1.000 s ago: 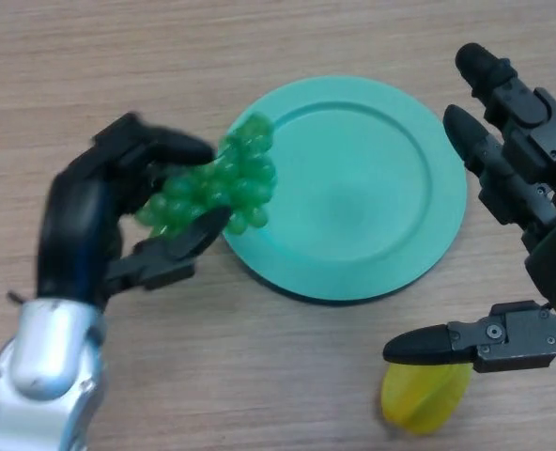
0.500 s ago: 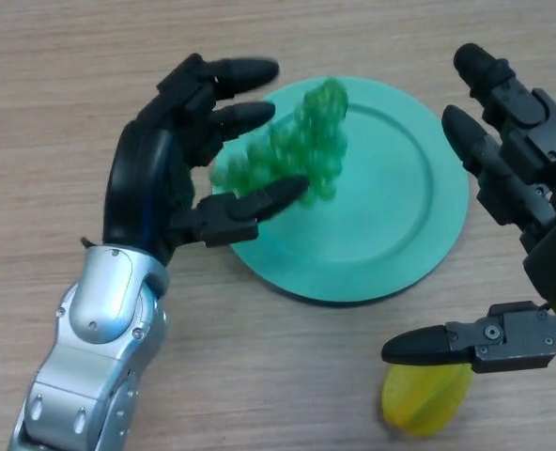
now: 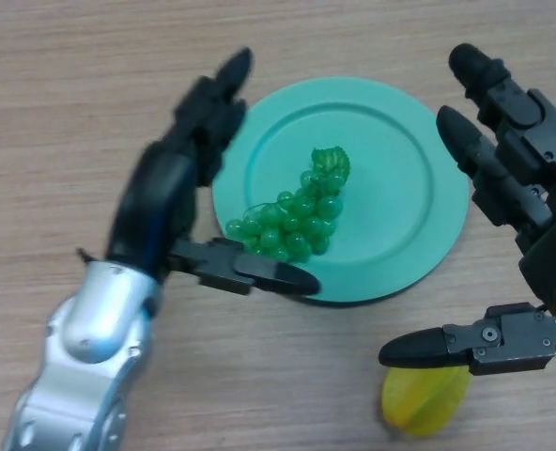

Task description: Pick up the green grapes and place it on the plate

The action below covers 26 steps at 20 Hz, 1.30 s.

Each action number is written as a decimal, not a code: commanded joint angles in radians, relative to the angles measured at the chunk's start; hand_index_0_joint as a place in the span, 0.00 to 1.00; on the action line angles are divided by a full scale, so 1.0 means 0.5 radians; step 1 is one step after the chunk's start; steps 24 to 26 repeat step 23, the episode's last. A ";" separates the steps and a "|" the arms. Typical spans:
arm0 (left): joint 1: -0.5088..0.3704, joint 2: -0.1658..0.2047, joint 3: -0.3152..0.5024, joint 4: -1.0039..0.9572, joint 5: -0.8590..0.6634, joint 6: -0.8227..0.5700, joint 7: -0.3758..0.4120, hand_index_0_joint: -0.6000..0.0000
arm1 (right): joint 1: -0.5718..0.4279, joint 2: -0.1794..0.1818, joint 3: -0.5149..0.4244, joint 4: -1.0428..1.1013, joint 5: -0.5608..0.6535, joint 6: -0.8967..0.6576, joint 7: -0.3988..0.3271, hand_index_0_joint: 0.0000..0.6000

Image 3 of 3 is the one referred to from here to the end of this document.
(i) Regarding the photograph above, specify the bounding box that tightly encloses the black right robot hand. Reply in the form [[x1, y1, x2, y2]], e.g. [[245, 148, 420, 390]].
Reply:
[[378, 42, 556, 376]]

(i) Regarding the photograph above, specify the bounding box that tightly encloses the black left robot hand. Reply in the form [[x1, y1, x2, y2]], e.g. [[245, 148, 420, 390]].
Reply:
[[104, 45, 321, 297]]

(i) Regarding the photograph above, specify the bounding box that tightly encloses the green grapes bunch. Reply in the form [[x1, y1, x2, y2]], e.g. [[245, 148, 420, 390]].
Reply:
[[225, 146, 352, 260]]

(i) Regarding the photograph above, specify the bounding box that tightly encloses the green round plate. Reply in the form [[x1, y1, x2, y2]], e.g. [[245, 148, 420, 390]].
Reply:
[[210, 77, 471, 303]]

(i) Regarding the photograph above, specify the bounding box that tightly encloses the yellow starfruit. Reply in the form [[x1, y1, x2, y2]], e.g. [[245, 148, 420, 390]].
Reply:
[[379, 365, 472, 438]]

